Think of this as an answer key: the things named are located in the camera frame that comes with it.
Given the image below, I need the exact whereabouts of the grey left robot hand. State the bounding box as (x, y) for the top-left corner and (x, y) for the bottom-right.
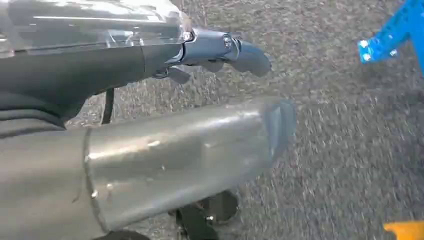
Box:
(0, 0), (296, 233)

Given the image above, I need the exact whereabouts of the yellow floor tape square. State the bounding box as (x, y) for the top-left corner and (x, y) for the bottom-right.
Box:
(383, 221), (424, 240)

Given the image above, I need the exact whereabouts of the black cable at left wrist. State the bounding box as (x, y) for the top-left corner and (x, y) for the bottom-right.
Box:
(100, 87), (116, 126)

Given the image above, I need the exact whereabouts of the blue metal frame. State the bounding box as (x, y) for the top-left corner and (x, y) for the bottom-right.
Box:
(357, 0), (424, 76)

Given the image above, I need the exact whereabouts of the black robot foot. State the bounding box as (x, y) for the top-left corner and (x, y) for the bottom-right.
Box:
(168, 189), (240, 240)

